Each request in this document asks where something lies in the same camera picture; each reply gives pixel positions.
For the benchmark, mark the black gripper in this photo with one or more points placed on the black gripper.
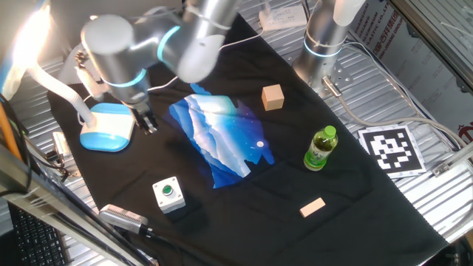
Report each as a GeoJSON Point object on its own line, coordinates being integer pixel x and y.
{"type": "Point", "coordinates": [141, 112]}

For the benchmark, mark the blue and white desk lamp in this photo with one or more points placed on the blue and white desk lamp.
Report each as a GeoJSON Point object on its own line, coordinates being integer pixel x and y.
{"type": "Point", "coordinates": [107, 129]}

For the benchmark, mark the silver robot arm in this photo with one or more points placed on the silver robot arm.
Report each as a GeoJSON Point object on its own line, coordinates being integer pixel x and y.
{"type": "Point", "coordinates": [114, 51]}

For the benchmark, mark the white box with green button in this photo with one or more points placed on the white box with green button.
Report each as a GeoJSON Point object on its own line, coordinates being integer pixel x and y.
{"type": "Point", "coordinates": [168, 195]}

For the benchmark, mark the wooden cube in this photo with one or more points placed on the wooden cube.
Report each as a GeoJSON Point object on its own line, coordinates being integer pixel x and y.
{"type": "Point", "coordinates": [272, 98]}

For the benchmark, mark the black cloth with blue print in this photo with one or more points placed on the black cloth with blue print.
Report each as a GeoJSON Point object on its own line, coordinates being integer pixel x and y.
{"type": "Point", "coordinates": [258, 221]}

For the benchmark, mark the black keyboard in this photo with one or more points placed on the black keyboard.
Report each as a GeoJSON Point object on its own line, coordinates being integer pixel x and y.
{"type": "Point", "coordinates": [35, 238]}

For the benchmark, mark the white power strip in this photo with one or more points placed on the white power strip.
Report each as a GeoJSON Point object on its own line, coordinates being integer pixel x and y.
{"type": "Point", "coordinates": [284, 17]}

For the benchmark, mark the green tea bottle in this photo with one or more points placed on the green tea bottle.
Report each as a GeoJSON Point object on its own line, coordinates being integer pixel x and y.
{"type": "Point", "coordinates": [319, 149]}

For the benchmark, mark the flat wooden block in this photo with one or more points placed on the flat wooden block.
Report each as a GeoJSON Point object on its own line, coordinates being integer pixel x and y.
{"type": "Point", "coordinates": [312, 207]}

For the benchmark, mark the black and white marker board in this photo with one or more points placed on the black and white marker board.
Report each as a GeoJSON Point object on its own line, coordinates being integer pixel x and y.
{"type": "Point", "coordinates": [391, 151]}

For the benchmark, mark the white panel with red print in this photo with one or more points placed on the white panel with red print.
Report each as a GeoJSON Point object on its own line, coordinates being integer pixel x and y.
{"type": "Point", "coordinates": [425, 66]}

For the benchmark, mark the wrist camera with grey bracket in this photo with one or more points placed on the wrist camera with grey bracket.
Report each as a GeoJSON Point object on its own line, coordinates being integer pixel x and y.
{"type": "Point", "coordinates": [90, 81]}

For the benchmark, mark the small metal bracket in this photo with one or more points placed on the small metal bracket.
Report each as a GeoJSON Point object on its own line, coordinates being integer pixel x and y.
{"type": "Point", "coordinates": [61, 144]}

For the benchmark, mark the silver depth camera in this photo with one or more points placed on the silver depth camera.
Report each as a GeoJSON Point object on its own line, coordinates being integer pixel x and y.
{"type": "Point", "coordinates": [122, 218]}

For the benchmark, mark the aluminium frame beam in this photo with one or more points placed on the aluminium frame beam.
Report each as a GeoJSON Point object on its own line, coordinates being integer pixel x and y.
{"type": "Point", "coordinates": [48, 201]}
{"type": "Point", "coordinates": [439, 40]}

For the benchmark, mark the metal corner bracket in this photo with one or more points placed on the metal corner bracket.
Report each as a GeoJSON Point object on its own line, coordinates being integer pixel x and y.
{"type": "Point", "coordinates": [452, 159]}

